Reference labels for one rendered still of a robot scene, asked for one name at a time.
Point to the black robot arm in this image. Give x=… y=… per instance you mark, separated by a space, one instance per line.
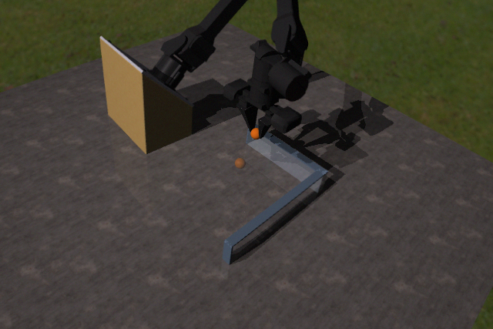
x=195 y=45

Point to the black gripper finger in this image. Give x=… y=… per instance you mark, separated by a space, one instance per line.
x=249 y=114
x=264 y=125

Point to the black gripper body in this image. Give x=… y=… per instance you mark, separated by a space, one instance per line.
x=262 y=95

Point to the clear l-shaped low wall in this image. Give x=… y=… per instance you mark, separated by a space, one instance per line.
x=249 y=227
x=294 y=167

